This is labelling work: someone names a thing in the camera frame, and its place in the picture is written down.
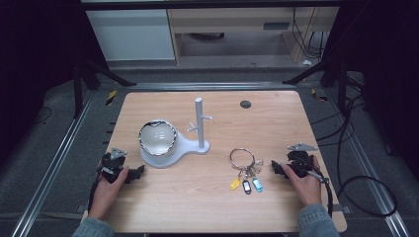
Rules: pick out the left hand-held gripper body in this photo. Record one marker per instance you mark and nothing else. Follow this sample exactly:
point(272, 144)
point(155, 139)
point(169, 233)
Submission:
point(111, 164)

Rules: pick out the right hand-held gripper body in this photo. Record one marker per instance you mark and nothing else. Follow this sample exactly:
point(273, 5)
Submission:
point(301, 163)

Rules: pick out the person's right hand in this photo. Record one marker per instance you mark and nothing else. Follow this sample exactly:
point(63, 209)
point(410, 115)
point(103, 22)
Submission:
point(306, 189)

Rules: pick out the person's left hand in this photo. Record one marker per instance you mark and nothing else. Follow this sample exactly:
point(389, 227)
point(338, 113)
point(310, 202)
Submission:
point(106, 194)

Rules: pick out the white bowl with silver rim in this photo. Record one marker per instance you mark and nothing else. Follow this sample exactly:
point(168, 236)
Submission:
point(157, 138)

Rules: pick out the white key stand with pegs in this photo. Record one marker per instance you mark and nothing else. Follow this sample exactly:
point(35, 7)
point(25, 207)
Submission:
point(189, 147)

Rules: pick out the yellow black tape strip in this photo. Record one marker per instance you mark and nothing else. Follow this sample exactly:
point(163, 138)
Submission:
point(111, 97)
point(318, 96)

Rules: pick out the black metal stand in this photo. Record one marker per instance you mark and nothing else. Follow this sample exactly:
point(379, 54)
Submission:
point(342, 85)
point(78, 89)

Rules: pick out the small white floor scrap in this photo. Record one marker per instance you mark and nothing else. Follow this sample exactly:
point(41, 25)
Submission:
point(307, 62)

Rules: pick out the dark curtain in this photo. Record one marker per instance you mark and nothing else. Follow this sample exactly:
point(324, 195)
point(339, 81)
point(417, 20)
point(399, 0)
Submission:
point(388, 65)
point(33, 65)

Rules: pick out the white cabinet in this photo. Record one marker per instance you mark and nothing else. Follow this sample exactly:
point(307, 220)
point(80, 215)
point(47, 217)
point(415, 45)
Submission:
point(131, 34)

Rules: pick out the light wooden desk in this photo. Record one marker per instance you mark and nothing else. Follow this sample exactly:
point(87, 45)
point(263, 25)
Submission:
point(230, 19)

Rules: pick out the metal floor rail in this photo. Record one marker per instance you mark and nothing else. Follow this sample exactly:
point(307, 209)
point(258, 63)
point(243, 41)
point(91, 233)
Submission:
point(365, 164)
point(210, 86)
point(49, 166)

